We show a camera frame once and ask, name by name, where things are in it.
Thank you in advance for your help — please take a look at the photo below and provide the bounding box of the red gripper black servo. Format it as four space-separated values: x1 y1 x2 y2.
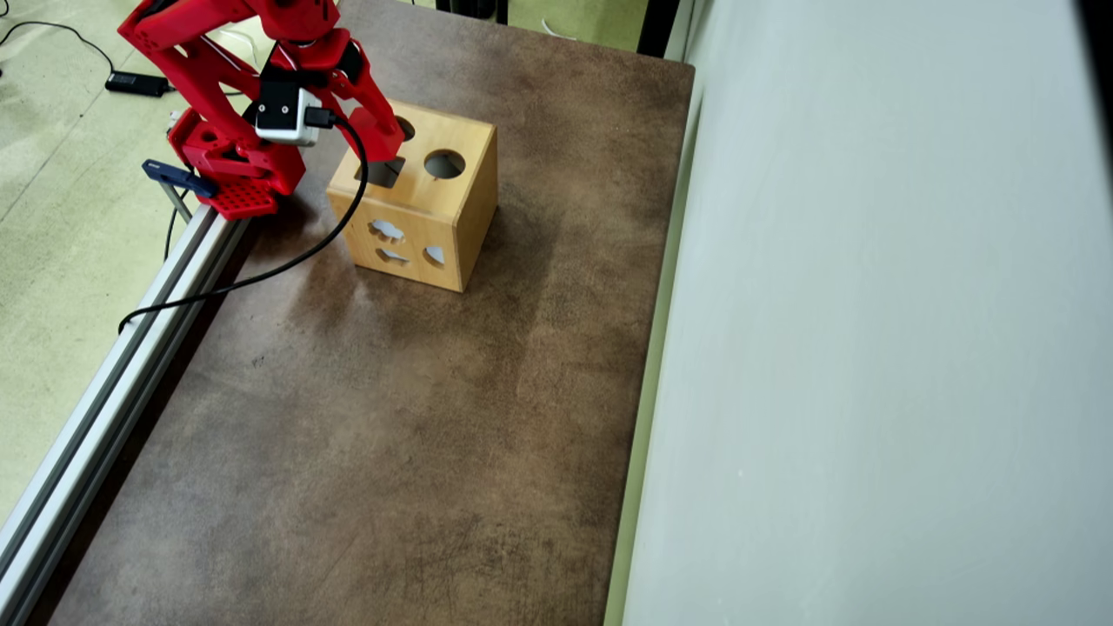
259 29 407 164

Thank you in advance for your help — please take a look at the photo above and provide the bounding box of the wooden shape sorter box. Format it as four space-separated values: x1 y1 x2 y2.
326 100 499 294

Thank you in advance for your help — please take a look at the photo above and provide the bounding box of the black furniture base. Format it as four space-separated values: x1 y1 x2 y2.
435 0 510 23

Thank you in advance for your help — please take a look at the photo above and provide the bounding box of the blue clamp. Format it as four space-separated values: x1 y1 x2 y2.
143 159 218 223

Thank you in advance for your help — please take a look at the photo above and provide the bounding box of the black power adapter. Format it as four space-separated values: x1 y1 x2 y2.
105 71 171 98

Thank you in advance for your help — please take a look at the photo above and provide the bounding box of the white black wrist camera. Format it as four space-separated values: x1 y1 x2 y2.
254 83 337 147

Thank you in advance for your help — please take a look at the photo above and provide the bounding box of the thick black camera cable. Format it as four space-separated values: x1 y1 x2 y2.
117 109 370 336

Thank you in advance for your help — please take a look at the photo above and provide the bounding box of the dark vertical post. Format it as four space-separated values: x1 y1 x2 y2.
637 0 681 59

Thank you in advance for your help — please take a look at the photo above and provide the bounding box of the thin black adapter cable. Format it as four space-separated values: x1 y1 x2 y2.
0 19 118 77

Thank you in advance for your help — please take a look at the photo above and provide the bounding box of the aluminium profile rail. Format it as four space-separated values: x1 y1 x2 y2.
0 204 253 626

